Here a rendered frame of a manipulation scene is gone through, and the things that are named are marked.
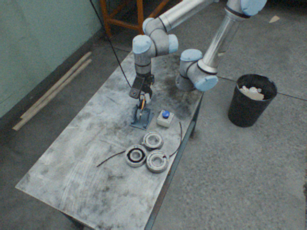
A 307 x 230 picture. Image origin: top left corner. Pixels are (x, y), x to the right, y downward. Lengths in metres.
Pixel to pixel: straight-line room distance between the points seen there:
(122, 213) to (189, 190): 0.98
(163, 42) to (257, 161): 1.52
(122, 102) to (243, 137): 1.33
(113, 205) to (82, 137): 0.40
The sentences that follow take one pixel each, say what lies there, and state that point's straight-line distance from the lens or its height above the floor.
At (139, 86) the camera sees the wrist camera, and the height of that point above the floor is 1.08.
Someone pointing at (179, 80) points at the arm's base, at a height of 0.85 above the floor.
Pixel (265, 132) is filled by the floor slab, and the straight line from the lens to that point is 2.40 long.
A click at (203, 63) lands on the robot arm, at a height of 1.06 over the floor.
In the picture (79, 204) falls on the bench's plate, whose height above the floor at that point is 0.80.
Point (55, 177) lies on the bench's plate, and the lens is 1.16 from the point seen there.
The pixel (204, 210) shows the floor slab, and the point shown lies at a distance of 1.88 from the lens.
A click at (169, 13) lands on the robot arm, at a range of 1.09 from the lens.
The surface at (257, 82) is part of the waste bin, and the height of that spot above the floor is 0.34.
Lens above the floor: 1.78
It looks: 52 degrees down
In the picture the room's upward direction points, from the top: straight up
